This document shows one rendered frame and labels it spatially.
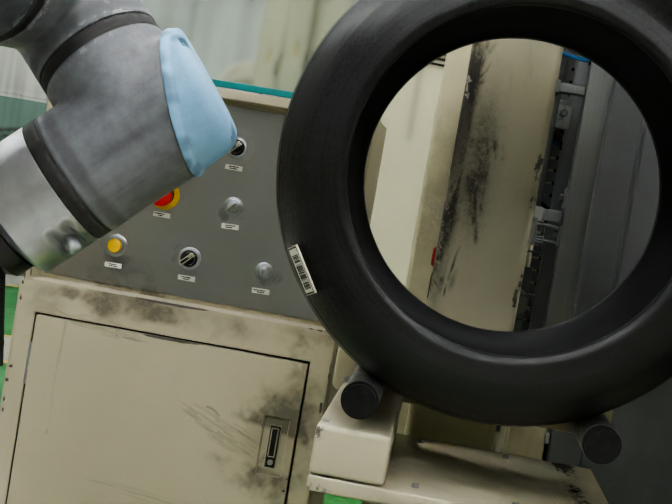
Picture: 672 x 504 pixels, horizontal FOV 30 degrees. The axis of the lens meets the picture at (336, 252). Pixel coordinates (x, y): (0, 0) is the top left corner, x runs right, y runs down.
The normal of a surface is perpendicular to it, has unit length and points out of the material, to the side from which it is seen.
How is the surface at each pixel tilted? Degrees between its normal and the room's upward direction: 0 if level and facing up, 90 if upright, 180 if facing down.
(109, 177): 107
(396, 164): 90
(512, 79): 90
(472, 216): 90
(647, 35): 81
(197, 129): 111
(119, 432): 90
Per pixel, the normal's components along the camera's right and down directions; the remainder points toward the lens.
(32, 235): 0.27, 0.40
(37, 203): 0.12, 0.18
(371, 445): -0.09, 0.04
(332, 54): -0.68, -0.38
